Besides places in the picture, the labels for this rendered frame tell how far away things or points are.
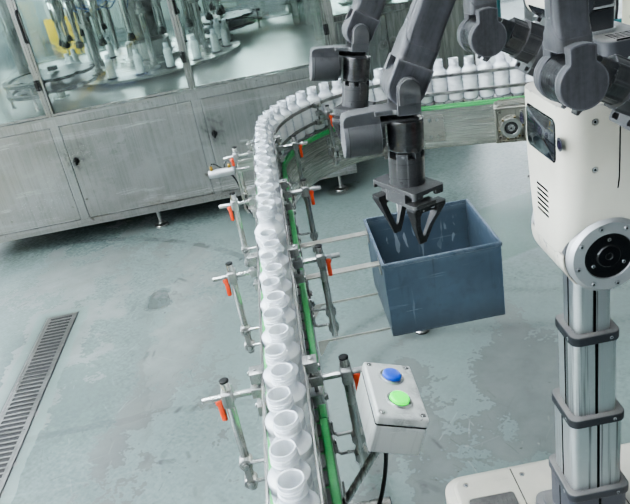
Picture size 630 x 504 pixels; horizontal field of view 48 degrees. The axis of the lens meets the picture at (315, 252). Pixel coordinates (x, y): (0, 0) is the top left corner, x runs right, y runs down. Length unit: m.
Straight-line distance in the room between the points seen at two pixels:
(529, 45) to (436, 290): 0.66
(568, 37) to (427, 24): 0.21
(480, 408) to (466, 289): 0.98
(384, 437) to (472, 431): 1.64
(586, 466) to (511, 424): 0.91
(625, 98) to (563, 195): 0.28
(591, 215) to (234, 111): 3.45
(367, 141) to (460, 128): 1.88
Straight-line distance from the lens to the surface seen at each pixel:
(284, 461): 0.96
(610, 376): 1.72
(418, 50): 1.06
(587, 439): 1.79
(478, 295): 1.91
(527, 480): 2.16
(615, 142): 1.38
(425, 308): 1.89
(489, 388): 2.89
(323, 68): 1.50
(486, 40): 1.55
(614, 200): 1.43
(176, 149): 4.72
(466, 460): 2.60
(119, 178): 4.83
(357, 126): 1.08
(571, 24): 1.14
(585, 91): 1.14
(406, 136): 1.09
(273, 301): 1.29
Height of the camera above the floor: 1.79
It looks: 26 degrees down
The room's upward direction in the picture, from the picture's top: 11 degrees counter-clockwise
